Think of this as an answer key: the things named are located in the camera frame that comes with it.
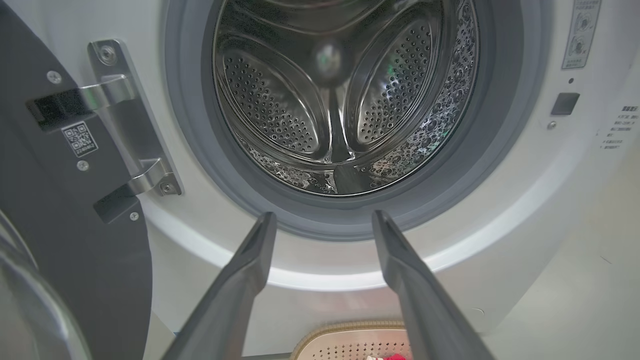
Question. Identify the white QR code sticker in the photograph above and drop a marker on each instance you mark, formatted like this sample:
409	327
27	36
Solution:
80	140

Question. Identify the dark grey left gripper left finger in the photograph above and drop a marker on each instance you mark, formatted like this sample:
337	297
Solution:
225	320

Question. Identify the metal door hinge bracket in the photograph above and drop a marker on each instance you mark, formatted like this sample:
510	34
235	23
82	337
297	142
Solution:
130	125

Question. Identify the round black glass washer door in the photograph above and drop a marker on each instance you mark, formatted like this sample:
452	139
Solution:
60	240

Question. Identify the red cloth garment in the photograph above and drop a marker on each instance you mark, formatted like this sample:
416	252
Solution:
395	357

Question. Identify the stainless steel washing machine drum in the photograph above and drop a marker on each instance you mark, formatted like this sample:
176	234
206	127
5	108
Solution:
270	100

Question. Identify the white front-load washing machine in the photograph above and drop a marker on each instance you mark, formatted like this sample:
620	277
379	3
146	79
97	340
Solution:
500	225

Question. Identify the grey pictogram warning label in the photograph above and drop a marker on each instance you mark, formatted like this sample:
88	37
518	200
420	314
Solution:
580	35

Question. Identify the cream perforated laundry basket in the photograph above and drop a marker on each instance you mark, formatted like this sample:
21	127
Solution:
350	347

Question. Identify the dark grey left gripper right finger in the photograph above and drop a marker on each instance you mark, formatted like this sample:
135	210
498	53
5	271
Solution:
430	325

